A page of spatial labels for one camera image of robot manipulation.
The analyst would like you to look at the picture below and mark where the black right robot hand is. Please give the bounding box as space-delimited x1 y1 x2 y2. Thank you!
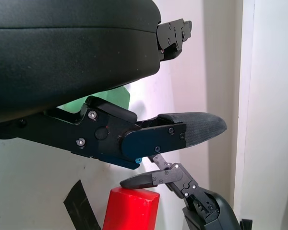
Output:
120 154 241 230

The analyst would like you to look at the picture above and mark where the green wooden block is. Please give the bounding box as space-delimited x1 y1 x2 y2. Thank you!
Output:
54 85 131 122

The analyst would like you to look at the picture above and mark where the red wooden block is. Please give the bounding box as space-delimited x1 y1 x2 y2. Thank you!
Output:
102 186 161 230

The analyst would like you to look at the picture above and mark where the black tape patch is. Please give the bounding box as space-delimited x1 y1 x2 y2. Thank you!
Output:
63 179 102 230

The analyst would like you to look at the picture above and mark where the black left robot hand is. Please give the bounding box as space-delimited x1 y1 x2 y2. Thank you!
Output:
0 0 228 171

